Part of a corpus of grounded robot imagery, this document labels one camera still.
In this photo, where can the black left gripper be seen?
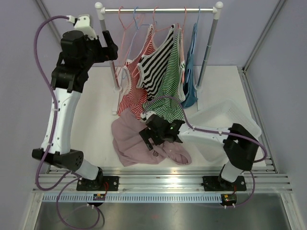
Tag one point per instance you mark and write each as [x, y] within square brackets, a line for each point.
[105, 53]

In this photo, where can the green white striped tank top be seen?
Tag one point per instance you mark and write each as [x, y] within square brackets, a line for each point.
[170, 92]

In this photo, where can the mauve pink tank top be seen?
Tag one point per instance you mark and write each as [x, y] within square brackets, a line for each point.
[131, 149]

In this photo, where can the aluminium mounting rail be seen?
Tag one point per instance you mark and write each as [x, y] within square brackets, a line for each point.
[170, 177]

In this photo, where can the white plastic basket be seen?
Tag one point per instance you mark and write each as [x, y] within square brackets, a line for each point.
[220, 115]

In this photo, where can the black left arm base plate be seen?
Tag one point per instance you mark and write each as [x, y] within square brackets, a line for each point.
[107, 183]

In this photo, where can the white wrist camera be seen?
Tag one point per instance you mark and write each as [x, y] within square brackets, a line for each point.
[83, 23]
[145, 116]

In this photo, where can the pink wire hanger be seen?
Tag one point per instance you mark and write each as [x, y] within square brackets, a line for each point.
[154, 30]
[185, 16]
[120, 56]

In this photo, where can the white slotted cable duct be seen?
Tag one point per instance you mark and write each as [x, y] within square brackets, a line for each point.
[132, 198]

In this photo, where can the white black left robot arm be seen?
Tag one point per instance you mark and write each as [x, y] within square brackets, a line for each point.
[79, 53]

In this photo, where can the white silver clothes rack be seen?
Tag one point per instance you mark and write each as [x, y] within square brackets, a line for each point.
[215, 10]

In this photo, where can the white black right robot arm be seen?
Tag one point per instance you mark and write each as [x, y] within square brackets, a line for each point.
[239, 146]

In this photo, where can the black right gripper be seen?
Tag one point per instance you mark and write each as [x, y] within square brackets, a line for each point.
[147, 133]

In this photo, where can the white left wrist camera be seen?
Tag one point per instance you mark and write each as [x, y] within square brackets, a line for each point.
[83, 23]

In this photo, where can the light blue wire hanger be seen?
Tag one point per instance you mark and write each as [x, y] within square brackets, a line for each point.
[138, 25]

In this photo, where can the blue tank top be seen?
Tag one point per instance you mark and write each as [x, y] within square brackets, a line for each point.
[188, 86]

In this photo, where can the red white striped tank top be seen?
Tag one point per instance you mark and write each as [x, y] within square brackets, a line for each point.
[133, 96]

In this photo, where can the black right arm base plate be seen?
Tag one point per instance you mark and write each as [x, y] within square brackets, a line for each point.
[217, 184]

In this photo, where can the black white striped tank top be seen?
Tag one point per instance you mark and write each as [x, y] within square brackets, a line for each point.
[153, 63]

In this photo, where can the blue wire hanger rightmost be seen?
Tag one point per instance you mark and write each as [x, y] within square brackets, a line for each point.
[199, 15]

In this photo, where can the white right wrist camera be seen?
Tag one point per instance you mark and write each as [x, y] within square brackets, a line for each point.
[145, 116]

